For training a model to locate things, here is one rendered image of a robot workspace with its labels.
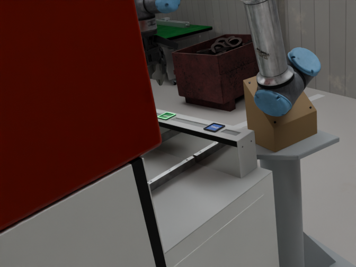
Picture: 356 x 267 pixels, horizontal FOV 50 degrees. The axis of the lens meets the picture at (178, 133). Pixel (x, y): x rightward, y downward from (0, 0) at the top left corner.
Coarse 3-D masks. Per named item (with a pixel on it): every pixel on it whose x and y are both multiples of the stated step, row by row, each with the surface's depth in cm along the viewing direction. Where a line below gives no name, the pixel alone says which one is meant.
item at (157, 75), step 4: (156, 64) 143; (160, 64) 143; (156, 68) 143; (160, 68) 144; (156, 72) 143; (160, 72) 145; (152, 76) 143; (156, 76) 144; (160, 76) 145; (164, 76) 146; (160, 80) 147; (160, 84) 148
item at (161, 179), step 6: (192, 156) 142; (180, 162) 140; (186, 162) 139; (192, 162) 141; (174, 168) 136; (180, 168) 138; (186, 168) 140; (162, 174) 133; (168, 174) 134; (174, 174) 136; (150, 180) 131; (156, 180) 131; (162, 180) 132; (168, 180) 135; (150, 186) 129; (156, 186) 131
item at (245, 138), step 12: (168, 120) 150; (180, 120) 149; (192, 120) 146; (204, 120) 144; (204, 132) 133; (216, 132) 132; (228, 132) 131; (240, 132) 129; (252, 132) 128; (240, 144) 124; (252, 144) 129; (240, 156) 125; (252, 156) 130; (240, 168) 127; (252, 168) 132
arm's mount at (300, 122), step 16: (304, 96) 147; (256, 112) 143; (288, 112) 142; (304, 112) 144; (256, 128) 146; (272, 128) 138; (288, 128) 141; (304, 128) 145; (272, 144) 141; (288, 144) 143
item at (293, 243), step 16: (256, 144) 150; (304, 144) 143; (320, 144) 141; (272, 160) 148; (288, 160) 147; (288, 176) 149; (288, 192) 152; (288, 208) 155; (288, 224) 158; (288, 240) 162; (304, 240) 176; (288, 256) 165; (304, 256) 180; (320, 256) 186; (336, 256) 196
